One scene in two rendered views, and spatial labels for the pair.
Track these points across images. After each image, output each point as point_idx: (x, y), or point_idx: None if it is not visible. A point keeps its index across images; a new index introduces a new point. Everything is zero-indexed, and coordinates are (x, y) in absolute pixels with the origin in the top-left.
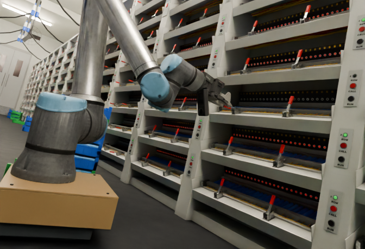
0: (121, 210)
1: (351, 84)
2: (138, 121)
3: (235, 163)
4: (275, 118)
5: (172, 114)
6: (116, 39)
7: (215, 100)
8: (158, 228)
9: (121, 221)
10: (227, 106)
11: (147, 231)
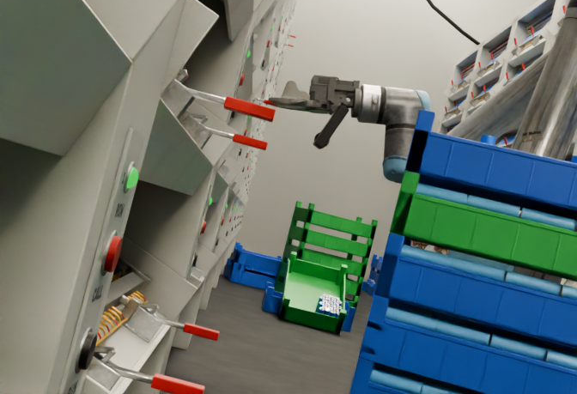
0: (329, 385)
1: (264, 90)
2: (237, 92)
3: (227, 196)
4: (251, 121)
5: (245, 84)
6: (512, 126)
7: (311, 112)
8: (288, 359)
9: (349, 379)
10: (282, 107)
11: (318, 364)
